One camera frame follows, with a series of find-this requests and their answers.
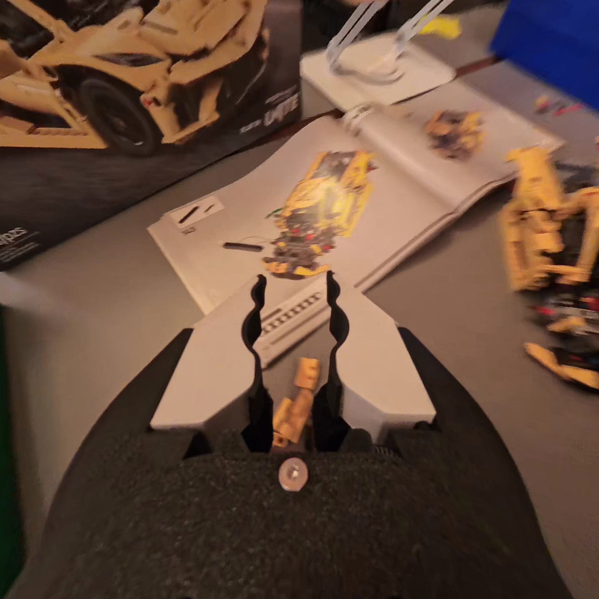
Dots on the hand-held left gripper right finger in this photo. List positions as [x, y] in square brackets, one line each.
[379, 369]

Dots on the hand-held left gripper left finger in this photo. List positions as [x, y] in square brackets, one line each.
[210, 374]

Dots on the instruction booklet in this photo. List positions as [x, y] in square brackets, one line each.
[412, 187]

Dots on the yellow brick car model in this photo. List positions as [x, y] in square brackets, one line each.
[533, 234]

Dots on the grey desk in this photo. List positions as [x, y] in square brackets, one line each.
[93, 351]

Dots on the pile of yellow brick pieces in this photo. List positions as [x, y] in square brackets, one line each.
[295, 412]

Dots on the toy car set box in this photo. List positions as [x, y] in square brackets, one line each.
[70, 187]

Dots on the white document stand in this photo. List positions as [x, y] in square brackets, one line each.
[421, 65]

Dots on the pile of small coloured pins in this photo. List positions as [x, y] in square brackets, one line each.
[545, 103]

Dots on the yellow sticky note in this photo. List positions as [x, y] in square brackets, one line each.
[442, 27]

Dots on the blue storage bin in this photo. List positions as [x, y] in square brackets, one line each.
[552, 42]

